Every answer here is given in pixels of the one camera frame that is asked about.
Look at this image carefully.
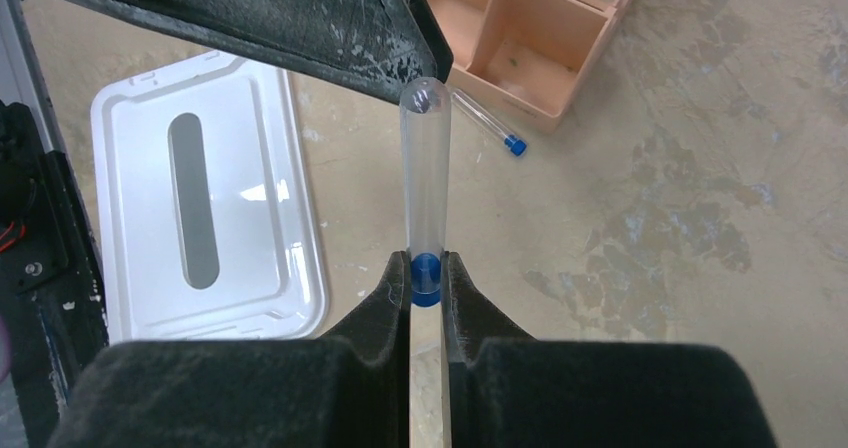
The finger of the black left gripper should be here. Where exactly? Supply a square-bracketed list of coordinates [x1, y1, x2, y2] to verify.
[64, 0, 454, 103]

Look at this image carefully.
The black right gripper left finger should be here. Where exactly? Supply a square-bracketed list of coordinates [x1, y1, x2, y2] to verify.
[49, 252, 411, 447]

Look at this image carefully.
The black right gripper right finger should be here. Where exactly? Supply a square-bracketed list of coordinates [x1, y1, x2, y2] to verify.
[441, 252, 776, 447]

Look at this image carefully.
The blue-capped test tube angled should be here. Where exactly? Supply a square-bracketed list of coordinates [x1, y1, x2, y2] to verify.
[399, 77, 452, 307]

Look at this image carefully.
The peach plastic desk organizer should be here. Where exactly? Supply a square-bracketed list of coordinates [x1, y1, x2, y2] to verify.
[427, 0, 633, 133]

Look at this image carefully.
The blue-capped test tube by organizer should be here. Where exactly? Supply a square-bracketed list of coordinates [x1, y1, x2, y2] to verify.
[451, 88, 527, 158]

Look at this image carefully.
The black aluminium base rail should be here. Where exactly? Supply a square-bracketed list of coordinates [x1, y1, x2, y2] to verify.
[1, 0, 108, 447]

